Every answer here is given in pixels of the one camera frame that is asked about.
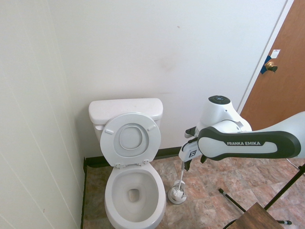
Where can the brass door knob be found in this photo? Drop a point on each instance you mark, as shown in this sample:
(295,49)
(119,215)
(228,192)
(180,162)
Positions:
(270,65)

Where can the white toilet bowl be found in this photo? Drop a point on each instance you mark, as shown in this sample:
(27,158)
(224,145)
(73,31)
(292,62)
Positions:
(157,190)

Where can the blue tape strip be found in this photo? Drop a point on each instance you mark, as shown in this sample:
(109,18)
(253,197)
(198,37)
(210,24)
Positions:
(263,69)

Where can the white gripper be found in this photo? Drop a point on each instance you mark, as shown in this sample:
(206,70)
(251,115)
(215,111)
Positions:
(189,150)

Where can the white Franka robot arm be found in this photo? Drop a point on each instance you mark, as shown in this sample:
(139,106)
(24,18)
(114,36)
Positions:
(238,143)

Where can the black tripod stand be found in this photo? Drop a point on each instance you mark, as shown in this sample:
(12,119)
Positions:
(286,186)

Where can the white toilet brush holder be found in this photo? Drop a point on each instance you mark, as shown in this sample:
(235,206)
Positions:
(177,201)

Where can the white toilet seat with lid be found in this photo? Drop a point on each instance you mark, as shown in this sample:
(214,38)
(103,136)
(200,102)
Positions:
(130,139)

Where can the brown wooden door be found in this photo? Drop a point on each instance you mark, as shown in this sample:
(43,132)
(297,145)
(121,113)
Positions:
(286,90)

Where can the white toilet tank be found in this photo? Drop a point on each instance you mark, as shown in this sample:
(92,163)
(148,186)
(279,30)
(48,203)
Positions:
(159,125)

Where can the white toilet tank lid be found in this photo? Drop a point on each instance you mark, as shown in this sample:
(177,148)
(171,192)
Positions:
(124,107)

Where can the white toilet brush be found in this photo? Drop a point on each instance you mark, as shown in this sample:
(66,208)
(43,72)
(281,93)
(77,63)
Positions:
(181,175)

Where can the white paper label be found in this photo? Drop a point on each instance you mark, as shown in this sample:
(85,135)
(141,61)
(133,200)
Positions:
(275,54)

